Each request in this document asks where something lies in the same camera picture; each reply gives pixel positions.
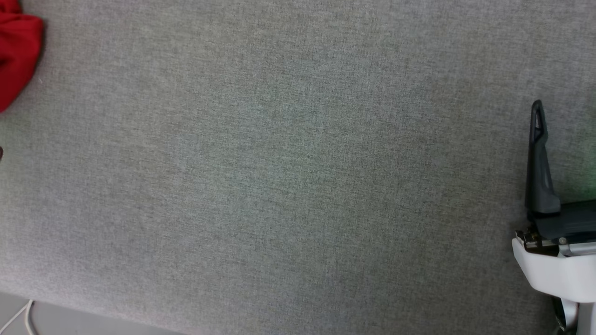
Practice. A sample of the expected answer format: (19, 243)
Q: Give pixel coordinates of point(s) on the white and grey right gripper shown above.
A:
(563, 265)

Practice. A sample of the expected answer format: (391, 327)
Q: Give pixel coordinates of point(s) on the red garment with letter print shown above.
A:
(16, 51)

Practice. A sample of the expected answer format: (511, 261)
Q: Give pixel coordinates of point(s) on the white and grey right robot arm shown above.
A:
(587, 321)

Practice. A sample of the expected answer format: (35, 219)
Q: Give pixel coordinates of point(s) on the grey fabric sofa seat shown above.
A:
(288, 163)

